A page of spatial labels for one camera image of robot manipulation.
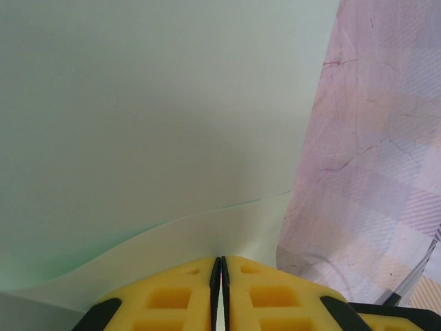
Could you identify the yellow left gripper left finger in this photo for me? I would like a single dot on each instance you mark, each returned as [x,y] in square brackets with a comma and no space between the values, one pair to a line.
[172,300]

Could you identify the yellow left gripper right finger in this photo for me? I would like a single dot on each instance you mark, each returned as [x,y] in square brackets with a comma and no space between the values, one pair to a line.
[272,300]

